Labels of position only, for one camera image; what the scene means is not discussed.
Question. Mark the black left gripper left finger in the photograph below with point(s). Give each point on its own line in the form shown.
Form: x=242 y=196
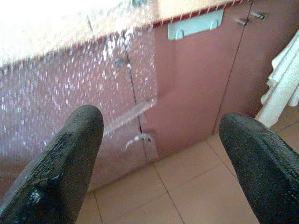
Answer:
x=58 y=168

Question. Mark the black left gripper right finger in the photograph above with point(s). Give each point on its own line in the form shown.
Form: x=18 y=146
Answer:
x=264 y=170

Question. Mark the clear bubble wrap sheet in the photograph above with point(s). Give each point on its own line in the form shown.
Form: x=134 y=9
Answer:
x=58 y=81

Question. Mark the white cloth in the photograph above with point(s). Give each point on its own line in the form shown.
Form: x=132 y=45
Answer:
x=282 y=77

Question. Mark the maroon cabinet door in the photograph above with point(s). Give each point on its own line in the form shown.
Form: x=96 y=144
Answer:
x=191 y=81
x=252 y=70

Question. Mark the grey metal bracket plate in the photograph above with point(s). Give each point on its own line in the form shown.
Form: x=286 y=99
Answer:
x=196 y=25

